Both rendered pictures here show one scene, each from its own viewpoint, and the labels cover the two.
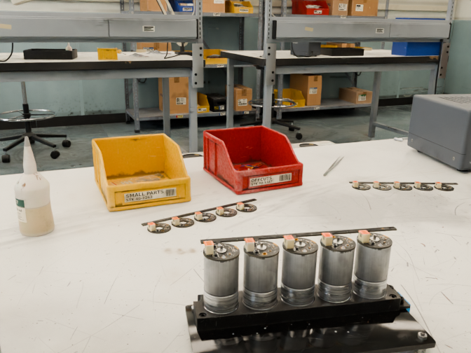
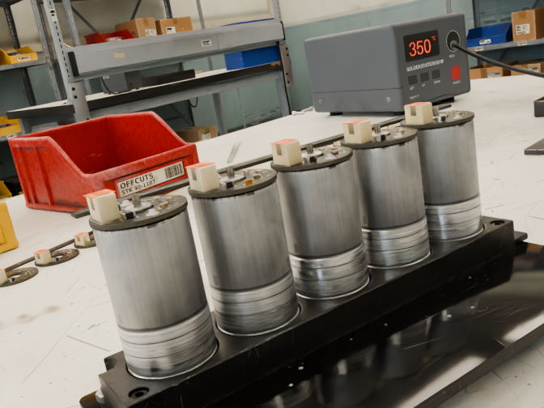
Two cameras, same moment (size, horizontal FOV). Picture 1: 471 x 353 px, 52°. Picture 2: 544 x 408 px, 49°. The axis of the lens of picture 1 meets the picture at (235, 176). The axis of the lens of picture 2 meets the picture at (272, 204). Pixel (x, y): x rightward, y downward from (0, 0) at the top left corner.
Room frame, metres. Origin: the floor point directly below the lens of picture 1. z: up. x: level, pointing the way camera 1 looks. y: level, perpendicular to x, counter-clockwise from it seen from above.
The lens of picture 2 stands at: (0.15, 0.03, 0.85)
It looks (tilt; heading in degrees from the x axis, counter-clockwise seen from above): 15 degrees down; 340
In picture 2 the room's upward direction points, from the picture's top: 10 degrees counter-clockwise
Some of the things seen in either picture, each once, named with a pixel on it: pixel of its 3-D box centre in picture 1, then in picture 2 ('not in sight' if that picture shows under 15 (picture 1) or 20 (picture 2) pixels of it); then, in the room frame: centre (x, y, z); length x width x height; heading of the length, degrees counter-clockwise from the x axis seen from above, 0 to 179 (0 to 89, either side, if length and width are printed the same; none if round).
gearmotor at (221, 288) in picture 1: (221, 283); (159, 297); (0.30, 0.01, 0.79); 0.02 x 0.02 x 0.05
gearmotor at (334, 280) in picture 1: (335, 272); (387, 207); (0.31, -0.07, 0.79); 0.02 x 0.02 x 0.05
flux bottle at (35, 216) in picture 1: (31, 184); not in sight; (0.46, 0.20, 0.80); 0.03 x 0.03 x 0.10
